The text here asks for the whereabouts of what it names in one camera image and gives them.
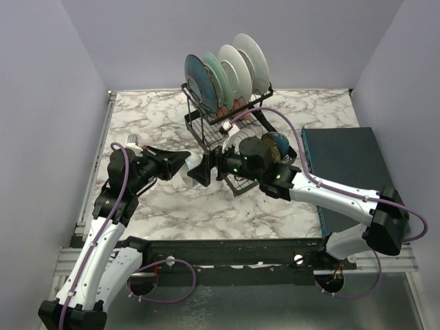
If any left aluminium rail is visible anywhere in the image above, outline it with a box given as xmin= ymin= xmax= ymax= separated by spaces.
xmin=74 ymin=91 xmax=118 ymax=234

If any red plate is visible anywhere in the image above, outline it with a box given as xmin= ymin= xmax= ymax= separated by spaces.
xmin=232 ymin=33 xmax=270 ymax=95

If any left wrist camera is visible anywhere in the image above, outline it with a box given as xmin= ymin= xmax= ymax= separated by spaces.
xmin=125 ymin=135 xmax=142 ymax=151

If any dark bowl cream inside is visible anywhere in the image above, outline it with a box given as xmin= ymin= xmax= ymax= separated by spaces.
xmin=261 ymin=131 xmax=290 ymax=161

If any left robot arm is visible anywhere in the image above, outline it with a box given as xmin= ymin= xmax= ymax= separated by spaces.
xmin=38 ymin=142 xmax=191 ymax=329

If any blue ceramic plate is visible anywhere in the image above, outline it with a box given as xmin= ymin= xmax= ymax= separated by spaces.
xmin=184 ymin=54 xmax=218 ymax=117

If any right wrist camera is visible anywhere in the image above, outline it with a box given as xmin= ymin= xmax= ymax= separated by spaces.
xmin=221 ymin=120 xmax=240 ymax=153

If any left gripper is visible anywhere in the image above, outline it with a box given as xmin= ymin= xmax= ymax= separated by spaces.
xmin=130 ymin=145 xmax=191 ymax=193

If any white plate lettered rim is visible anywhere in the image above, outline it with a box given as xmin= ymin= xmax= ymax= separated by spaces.
xmin=218 ymin=45 xmax=252 ymax=101

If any blue network switch box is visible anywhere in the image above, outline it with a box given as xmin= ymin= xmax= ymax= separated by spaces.
xmin=300 ymin=126 xmax=413 ymax=238

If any light blue floral plate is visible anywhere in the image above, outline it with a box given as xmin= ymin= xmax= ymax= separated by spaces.
xmin=202 ymin=52 xmax=234 ymax=110

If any black wire dish rack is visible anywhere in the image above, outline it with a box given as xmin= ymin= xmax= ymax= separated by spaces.
xmin=181 ymin=84 xmax=298 ymax=197

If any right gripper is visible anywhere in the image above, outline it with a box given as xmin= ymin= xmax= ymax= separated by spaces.
xmin=187 ymin=137 xmax=262 ymax=187

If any white small bowl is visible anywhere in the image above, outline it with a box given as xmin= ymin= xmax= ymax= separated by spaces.
xmin=178 ymin=149 xmax=202 ymax=188

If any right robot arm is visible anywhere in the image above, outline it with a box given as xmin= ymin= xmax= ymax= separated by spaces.
xmin=188 ymin=137 xmax=409 ymax=270

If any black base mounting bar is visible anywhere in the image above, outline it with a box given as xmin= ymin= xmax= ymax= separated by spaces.
xmin=116 ymin=236 xmax=340 ymax=286

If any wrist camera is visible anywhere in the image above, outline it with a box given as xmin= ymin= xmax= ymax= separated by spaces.
xmin=125 ymin=135 xmax=142 ymax=151
xmin=221 ymin=120 xmax=240 ymax=153

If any pink printed coffee mug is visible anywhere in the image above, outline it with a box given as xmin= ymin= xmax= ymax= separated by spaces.
xmin=217 ymin=107 xmax=232 ymax=125

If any plain pink mug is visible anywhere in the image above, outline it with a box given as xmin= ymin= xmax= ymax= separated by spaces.
xmin=232 ymin=99 xmax=251 ymax=121

